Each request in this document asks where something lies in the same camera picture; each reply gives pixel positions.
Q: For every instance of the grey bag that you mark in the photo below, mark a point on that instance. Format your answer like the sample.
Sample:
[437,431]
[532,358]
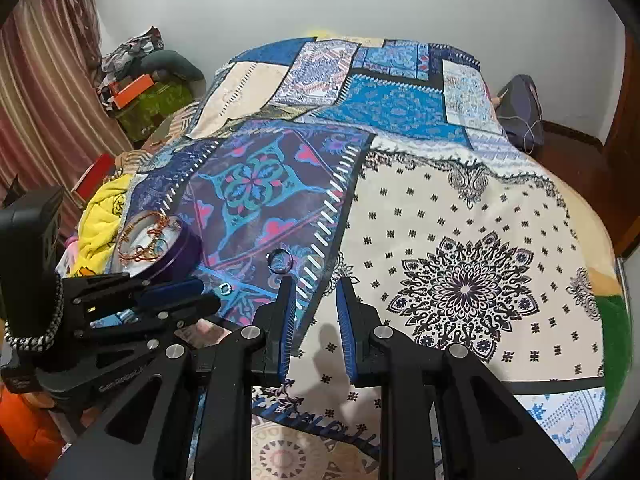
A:
[520,105]

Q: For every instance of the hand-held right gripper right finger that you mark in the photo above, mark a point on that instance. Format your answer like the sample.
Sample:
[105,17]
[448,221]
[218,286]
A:
[347,330]

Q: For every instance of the pile of clothes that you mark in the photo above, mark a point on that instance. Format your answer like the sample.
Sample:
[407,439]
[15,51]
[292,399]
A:
[145,60]

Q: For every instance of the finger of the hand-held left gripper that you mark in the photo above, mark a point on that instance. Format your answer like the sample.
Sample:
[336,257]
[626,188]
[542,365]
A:
[190,310]
[170,291]

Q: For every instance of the patchwork printed blanket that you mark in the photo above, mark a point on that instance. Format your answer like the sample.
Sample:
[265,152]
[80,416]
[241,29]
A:
[450,210]

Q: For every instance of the yellow cloth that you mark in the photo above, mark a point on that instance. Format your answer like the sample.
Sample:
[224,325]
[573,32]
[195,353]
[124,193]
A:
[102,220]

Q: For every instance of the wooden door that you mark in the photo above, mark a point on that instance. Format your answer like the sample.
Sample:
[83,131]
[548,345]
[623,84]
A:
[622,135]

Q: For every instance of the orange cloth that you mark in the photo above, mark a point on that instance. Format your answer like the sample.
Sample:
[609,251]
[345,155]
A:
[27,425]

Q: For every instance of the striped brown curtain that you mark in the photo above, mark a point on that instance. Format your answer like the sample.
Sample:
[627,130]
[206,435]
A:
[45,85]

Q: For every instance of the green blanket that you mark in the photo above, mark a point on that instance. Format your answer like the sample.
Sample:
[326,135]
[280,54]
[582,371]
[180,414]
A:
[607,360]

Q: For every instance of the striped brown blanket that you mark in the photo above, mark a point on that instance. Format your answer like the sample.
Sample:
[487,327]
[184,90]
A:
[170,130]

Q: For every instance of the orange box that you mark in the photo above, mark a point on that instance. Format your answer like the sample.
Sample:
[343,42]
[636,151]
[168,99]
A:
[132,91]

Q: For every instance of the green patterned cloth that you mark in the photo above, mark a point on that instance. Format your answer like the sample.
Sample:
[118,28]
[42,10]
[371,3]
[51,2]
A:
[160,105]

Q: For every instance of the purple heart-shaped jewelry box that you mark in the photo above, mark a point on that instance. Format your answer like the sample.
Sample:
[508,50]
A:
[185,255]

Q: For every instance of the red box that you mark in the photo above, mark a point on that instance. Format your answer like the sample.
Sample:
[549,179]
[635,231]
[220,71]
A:
[95,177]

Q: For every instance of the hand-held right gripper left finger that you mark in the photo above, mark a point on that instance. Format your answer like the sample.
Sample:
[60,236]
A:
[285,330]

